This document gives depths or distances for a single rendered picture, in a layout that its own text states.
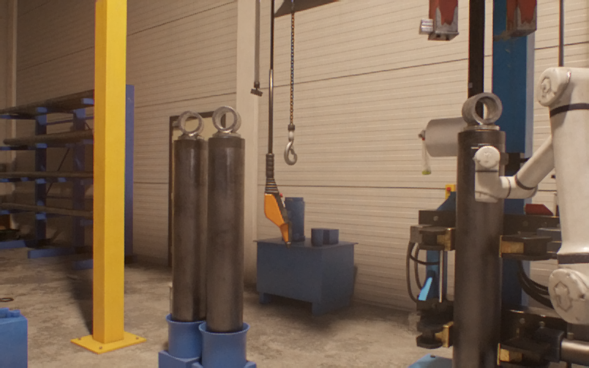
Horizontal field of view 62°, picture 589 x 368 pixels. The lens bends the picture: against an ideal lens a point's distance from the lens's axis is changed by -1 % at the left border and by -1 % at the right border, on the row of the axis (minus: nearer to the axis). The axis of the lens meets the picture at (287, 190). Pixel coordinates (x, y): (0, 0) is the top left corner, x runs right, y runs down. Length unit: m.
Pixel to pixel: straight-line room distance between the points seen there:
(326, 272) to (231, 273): 1.89
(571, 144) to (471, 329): 1.16
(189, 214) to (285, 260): 1.92
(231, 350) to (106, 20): 2.48
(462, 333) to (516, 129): 1.11
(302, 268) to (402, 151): 1.47
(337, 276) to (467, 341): 2.42
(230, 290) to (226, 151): 0.78
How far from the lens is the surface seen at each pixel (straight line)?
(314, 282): 4.61
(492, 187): 2.08
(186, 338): 3.16
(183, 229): 3.05
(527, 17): 2.68
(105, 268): 3.86
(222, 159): 2.80
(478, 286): 2.46
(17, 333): 3.58
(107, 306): 3.93
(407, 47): 5.04
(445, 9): 2.53
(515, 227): 2.65
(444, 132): 3.43
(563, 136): 1.64
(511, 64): 2.95
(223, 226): 2.81
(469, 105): 2.49
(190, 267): 3.08
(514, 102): 2.91
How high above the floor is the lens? 1.22
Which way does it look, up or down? 1 degrees down
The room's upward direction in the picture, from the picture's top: 1 degrees clockwise
